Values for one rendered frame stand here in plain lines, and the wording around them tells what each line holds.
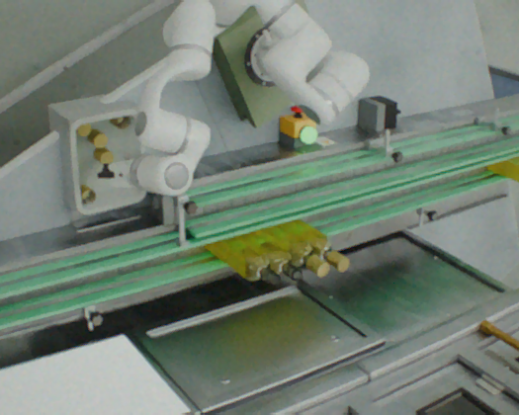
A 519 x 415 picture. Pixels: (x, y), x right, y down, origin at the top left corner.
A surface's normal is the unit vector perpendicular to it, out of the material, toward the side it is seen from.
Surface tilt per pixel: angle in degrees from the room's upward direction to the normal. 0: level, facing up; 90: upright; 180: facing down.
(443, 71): 0
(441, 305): 90
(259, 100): 2
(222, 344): 90
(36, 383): 90
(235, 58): 2
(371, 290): 90
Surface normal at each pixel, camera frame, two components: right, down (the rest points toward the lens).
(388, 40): 0.51, 0.34
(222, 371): 0.00, -0.92
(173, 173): 0.47, 0.07
